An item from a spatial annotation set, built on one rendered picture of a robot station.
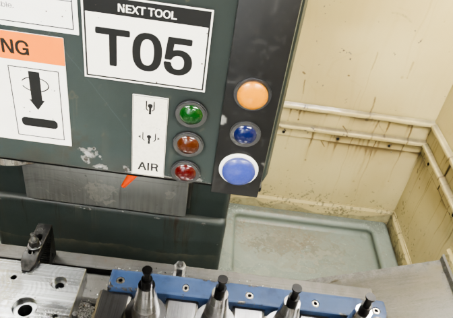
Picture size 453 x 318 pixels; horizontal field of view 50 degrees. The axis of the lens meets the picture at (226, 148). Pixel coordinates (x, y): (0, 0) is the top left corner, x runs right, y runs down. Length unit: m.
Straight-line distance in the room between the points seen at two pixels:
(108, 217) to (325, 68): 0.80
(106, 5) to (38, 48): 0.07
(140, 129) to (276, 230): 1.47
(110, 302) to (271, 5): 0.59
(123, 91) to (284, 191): 1.47
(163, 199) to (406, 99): 0.84
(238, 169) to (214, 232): 1.03
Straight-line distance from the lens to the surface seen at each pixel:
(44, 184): 1.43
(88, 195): 1.41
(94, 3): 0.38
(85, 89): 0.42
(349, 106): 1.64
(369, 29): 1.53
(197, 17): 0.37
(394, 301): 1.53
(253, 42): 0.38
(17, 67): 0.43
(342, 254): 1.87
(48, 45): 0.41
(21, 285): 1.16
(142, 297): 0.76
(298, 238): 1.86
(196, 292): 0.83
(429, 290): 1.55
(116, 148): 0.45
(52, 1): 0.39
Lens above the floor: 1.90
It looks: 37 degrees down
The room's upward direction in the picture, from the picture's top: 9 degrees clockwise
